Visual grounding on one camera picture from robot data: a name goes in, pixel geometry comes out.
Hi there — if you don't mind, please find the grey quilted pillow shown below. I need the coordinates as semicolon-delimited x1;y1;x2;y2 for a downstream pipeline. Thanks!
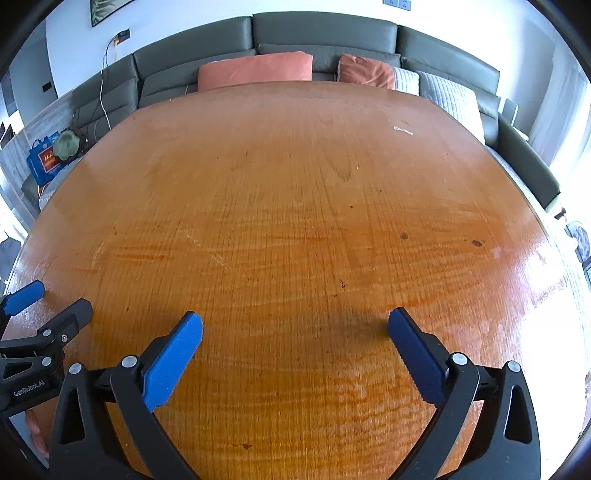
416;71;485;145

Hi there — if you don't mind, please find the framed wall picture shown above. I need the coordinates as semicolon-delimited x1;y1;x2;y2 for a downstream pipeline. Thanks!
90;0;137;14

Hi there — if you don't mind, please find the white curtain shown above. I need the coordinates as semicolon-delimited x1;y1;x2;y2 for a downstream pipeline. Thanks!
526;46;591;185

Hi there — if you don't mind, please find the long orange cushion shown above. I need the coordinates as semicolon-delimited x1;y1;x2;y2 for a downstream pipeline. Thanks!
198;52;314;93

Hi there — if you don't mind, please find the person's left hand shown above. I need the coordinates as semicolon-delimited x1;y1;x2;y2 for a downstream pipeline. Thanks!
25;410;51;460

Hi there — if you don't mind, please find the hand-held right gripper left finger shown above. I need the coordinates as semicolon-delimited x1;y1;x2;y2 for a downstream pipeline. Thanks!
48;311;204;480

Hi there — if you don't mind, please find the green hat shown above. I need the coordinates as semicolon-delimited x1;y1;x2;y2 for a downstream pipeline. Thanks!
52;130;83;161

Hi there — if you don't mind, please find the blue shopping bag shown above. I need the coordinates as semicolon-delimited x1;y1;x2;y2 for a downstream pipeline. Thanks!
26;131;65;183

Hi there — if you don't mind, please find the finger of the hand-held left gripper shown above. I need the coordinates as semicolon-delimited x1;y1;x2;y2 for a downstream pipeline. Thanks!
0;280;46;333
0;298;93;370

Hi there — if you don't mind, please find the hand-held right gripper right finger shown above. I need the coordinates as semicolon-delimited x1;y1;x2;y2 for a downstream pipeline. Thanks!
389;307;541;480

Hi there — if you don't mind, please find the white striped pillow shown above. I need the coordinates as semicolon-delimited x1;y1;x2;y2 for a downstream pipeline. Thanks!
392;67;421;96

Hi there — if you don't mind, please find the dark grey object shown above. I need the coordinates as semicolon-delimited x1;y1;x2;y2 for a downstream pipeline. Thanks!
564;220;591;266

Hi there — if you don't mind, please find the green sofa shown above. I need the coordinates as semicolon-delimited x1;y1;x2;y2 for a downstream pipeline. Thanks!
21;11;561;213

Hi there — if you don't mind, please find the small orange cushion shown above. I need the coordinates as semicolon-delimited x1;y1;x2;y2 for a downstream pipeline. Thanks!
337;54;397;90

